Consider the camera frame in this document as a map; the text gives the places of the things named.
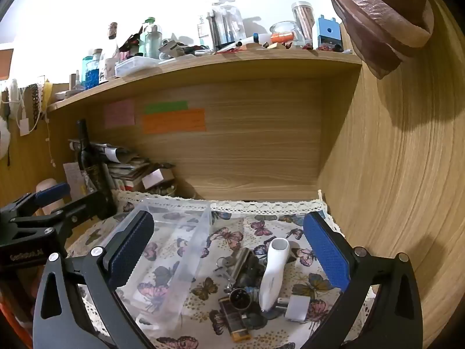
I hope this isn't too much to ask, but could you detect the round black metal case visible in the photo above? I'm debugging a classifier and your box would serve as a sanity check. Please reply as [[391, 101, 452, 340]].
[[229, 287, 254, 312]]

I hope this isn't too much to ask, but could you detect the glass bowl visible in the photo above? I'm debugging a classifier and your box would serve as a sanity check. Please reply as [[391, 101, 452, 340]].
[[269, 21, 304, 48]]

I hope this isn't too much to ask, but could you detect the clear pen organiser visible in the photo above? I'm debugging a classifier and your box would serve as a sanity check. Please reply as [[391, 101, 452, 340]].
[[207, 0, 248, 52]]

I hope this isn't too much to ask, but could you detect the clear plastic storage box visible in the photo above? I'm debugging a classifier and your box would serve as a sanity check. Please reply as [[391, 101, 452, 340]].
[[114, 198, 212, 332]]

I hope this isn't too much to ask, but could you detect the dark grey plastic holder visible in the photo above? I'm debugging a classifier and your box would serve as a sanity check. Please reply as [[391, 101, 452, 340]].
[[236, 252, 268, 289]]

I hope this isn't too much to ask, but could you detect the white handheld device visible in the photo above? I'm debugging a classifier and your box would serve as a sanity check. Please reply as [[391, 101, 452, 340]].
[[258, 237, 290, 312]]

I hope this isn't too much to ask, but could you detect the clear jar of brown sticks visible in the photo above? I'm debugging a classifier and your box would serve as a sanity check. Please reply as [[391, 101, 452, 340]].
[[291, 1, 315, 46]]

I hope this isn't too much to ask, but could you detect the orange sticky note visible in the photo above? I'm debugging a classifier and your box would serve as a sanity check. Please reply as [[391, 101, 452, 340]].
[[140, 108, 207, 134]]

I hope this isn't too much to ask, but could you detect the dark wine bottle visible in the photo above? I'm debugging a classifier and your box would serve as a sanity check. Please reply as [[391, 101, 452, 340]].
[[76, 119, 117, 219]]

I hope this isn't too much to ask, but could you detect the blue glass bottle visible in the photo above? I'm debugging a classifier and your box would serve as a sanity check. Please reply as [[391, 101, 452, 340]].
[[82, 55, 100, 90]]

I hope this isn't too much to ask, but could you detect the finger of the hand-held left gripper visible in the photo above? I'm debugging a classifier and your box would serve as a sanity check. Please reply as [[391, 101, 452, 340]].
[[0, 183, 72, 228], [9, 194, 110, 242]]

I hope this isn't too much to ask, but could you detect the white plastic box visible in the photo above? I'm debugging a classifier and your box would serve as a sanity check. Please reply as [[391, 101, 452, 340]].
[[115, 55, 160, 78]]

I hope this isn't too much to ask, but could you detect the white bottle with brown cap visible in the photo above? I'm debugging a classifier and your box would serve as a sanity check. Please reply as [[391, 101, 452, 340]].
[[103, 22, 121, 81]]

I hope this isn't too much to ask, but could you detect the brown hanging cloth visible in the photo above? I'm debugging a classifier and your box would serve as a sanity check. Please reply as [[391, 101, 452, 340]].
[[320, 0, 436, 80]]

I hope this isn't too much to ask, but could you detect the pink sticky note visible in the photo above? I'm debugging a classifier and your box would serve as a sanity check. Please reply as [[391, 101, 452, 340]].
[[104, 99, 136, 129]]

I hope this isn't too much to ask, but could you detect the white paper card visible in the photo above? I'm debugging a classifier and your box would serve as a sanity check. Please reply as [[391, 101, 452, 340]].
[[62, 161, 88, 197]]

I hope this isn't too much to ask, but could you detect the small white box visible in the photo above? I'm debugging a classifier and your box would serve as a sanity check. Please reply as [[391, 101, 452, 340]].
[[142, 169, 176, 190]]

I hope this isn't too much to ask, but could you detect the green bottle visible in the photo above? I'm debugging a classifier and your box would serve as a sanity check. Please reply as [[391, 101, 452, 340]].
[[142, 17, 162, 60]]

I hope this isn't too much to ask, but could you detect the cream cylinder roll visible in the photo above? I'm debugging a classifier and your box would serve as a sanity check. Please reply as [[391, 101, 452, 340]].
[[35, 178, 68, 216]]

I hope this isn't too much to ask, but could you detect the wooden shelf board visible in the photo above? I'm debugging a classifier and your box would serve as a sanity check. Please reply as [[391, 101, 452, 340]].
[[46, 48, 364, 114]]

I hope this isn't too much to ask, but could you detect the black and yellow lighter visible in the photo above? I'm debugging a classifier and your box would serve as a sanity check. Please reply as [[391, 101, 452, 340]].
[[218, 297, 252, 343]]

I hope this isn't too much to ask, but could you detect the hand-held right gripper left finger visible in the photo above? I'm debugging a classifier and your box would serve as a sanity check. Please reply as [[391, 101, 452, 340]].
[[33, 210, 158, 349]]

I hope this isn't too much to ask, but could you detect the blue pencil sharpener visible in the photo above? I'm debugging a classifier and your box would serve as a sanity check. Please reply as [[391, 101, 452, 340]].
[[315, 15, 344, 51]]

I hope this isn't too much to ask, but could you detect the stack of books and magazines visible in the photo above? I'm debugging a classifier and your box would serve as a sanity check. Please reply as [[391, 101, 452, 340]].
[[69, 138, 176, 194]]

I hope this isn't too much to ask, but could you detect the green sticky note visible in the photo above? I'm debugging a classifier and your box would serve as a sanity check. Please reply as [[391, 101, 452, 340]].
[[144, 100, 189, 114]]

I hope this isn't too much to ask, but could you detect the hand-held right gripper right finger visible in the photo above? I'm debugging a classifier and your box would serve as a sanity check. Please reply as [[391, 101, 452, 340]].
[[301, 210, 424, 349]]

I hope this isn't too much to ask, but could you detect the white charger adapter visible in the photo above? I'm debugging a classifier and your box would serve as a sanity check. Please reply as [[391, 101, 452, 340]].
[[278, 295, 312, 323]]

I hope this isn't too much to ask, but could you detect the orange garment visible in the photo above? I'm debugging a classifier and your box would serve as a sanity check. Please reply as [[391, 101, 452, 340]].
[[0, 291, 27, 349]]

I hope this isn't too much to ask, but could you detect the butterfly print tablecloth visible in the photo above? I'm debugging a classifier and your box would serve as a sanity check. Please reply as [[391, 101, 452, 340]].
[[65, 189, 380, 349]]

